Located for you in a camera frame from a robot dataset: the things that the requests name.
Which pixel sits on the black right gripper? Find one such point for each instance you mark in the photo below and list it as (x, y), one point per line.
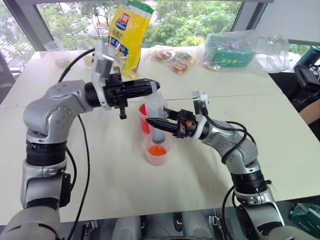
(186, 125)

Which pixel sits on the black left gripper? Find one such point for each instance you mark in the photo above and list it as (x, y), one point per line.
(113, 91)

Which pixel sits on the clear plastic syringe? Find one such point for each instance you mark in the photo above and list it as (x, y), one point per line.
(155, 105)

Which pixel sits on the person's bare forearm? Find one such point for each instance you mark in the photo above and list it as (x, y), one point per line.
(311, 110)

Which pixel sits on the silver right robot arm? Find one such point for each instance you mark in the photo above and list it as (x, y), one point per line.
(240, 150)

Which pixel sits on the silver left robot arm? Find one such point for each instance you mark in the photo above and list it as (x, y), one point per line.
(50, 112)

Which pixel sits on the tall clear cup red liquid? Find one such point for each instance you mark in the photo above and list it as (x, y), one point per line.
(143, 117)

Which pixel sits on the short clear cup red liquid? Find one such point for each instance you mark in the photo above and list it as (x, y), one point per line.
(156, 156)

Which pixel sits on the clear plastic cup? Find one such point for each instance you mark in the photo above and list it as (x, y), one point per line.
(87, 53)
(58, 53)

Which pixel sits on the clear bag of red snacks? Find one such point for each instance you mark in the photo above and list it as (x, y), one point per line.
(176, 60)

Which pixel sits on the yellow snack bag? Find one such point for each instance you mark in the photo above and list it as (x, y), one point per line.
(131, 35)

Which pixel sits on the green cardboard box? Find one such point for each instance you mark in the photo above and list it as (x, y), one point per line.
(227, 53)

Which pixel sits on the metal table latch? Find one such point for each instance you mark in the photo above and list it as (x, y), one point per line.
(90, 227)
(217, 222)

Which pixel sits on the large clear plastic bag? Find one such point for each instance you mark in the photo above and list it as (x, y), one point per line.
(265, 47)

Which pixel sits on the teal bottle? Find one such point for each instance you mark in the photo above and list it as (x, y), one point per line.
(311, 55)

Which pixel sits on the green paper packet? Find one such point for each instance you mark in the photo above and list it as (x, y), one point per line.
(306, 216)

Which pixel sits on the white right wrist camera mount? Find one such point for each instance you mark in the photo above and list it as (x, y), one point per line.
(200, 100)

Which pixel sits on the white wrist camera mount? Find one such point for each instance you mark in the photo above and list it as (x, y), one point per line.
(101, 63)
(200, 100)

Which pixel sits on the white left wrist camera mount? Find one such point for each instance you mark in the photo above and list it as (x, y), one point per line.
(101, 63)

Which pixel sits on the grey window frame post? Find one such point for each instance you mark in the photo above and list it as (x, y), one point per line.
(32, 22)
(250, 15)

